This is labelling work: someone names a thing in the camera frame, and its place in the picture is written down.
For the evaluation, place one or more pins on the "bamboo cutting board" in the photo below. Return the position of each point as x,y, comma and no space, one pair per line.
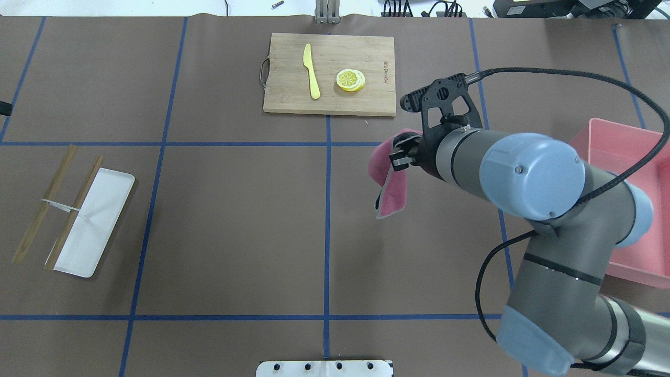
287,85

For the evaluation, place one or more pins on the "wooden rack rod two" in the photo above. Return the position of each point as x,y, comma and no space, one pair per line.
73,214

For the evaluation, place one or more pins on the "aluminium frame post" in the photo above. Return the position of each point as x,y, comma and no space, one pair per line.
327,12

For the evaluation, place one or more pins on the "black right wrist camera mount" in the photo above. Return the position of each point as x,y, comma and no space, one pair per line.
441,95

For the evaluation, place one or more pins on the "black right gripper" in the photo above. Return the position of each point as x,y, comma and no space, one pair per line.
417,152

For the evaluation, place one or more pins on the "yellow lemon slice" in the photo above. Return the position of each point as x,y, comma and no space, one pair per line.
350,80

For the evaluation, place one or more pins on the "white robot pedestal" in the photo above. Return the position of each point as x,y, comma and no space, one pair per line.
326,368

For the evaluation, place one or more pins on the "pink grey cloth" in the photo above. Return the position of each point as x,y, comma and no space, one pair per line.
392,184

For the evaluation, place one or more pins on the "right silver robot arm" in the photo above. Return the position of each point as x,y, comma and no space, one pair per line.
555,317

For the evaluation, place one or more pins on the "yellow plastic knife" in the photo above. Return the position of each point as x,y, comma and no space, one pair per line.
314,89

